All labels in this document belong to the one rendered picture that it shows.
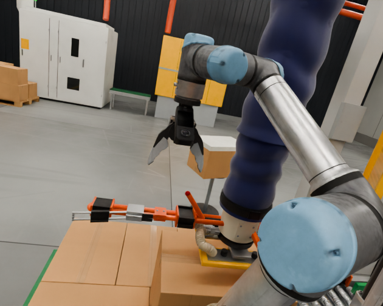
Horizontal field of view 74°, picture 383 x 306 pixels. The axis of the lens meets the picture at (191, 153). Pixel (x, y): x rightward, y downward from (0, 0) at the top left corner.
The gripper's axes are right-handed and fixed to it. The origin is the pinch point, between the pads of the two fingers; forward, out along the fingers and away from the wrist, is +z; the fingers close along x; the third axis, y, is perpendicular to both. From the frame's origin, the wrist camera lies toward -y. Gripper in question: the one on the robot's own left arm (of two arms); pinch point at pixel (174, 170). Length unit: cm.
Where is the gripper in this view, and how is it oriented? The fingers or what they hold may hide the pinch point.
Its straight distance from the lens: 71.8
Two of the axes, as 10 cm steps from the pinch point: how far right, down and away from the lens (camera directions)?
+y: -1.0, -3.4, 9.3
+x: -9.8, -1.5, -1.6
